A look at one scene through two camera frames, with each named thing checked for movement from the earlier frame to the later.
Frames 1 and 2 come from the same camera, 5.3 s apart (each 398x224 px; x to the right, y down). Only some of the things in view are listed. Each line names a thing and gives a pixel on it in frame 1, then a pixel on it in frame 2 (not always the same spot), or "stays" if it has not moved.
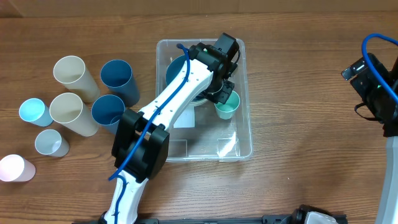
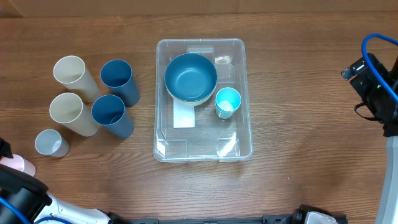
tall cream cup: x=71 y=71 stays
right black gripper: x=357 y=82 stays
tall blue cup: x=107 y=110 stays
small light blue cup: x=35 y=111 to x=227 y=100
